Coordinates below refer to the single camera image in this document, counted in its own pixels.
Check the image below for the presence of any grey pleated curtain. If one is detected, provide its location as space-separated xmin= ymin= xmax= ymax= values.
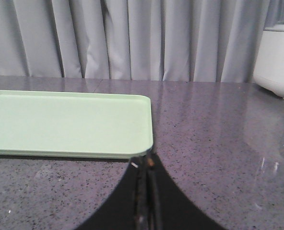
xmin=0 ymin=0 xmax=284 ymax=82

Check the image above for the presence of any white rounded appliance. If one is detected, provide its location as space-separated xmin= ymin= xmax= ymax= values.
xmin=253 ymin=24 xmax=284 ymax=99

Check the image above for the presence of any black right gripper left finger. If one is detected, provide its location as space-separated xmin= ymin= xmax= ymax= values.
xmin=76 ymin=157 xmax=149 ymax=230

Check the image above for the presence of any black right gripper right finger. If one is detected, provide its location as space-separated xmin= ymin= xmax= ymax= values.
xmin=147 ymin=153 xmax=224 ymax=230

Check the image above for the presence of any light green plastic tray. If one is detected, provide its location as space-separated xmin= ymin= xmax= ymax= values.
xmin=0 ymin=90 xmax=154 ymax=159

